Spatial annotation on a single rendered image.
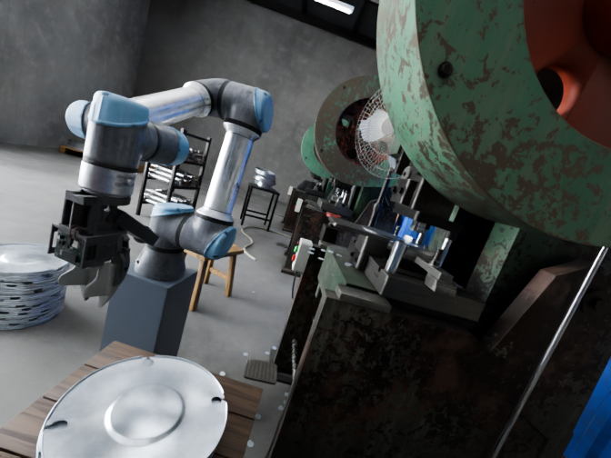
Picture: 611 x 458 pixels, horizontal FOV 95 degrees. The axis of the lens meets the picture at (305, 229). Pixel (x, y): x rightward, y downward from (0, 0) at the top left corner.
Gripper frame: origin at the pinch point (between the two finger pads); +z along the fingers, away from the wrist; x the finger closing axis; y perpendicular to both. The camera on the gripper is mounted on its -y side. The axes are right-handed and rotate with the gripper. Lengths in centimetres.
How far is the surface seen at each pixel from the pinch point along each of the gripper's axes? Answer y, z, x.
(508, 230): -51, -35, 81
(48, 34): -316, -119, -503
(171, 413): -1.0, 16.7, 19.8
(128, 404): 1.5, 16.7, 12.4
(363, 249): -52, -16, 44
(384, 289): -36, -10, 52
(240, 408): -13.7, 21.6, 29.3
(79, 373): -3.2, 21.7, -4.2
